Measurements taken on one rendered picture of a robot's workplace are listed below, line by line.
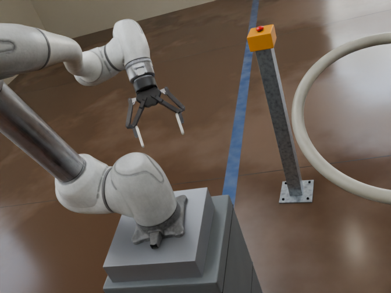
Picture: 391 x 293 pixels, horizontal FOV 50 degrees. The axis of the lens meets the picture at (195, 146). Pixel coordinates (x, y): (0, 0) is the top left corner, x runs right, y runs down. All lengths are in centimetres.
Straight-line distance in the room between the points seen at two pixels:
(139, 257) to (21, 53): 74
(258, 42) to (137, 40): 87
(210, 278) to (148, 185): 34
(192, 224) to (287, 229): 119
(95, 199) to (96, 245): 160
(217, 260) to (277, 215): 127
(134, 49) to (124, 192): 46
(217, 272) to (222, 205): 30
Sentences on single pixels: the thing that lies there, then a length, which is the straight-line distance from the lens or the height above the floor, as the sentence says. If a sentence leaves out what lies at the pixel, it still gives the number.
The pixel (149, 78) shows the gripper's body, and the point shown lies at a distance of 139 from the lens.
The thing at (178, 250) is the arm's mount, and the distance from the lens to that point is 136.
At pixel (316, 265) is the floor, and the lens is 234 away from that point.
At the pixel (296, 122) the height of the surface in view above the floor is 125.
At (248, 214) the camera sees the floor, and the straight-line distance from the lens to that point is 268.
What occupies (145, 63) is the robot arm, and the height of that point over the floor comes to 136.
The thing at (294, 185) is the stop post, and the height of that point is 9.
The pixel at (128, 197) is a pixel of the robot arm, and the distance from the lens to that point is 131.
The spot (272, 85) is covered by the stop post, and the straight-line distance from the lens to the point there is 226.
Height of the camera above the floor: 182
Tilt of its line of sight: 32 degrees down
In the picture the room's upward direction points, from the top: 20 degrees counter-clockwise
